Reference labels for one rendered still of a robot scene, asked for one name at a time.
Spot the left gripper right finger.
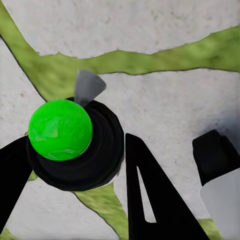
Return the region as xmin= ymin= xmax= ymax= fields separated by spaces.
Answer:
xmin=124 ymin=133 xmax=210 ymax=240

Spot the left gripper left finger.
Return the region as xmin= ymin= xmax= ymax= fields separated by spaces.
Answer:
xmin=0 ymin=135 xmax=33 ymax=233

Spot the insectifuge atomizer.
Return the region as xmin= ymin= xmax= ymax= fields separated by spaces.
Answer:
xmin=26 ymin=69 xmax=125 ymax=192

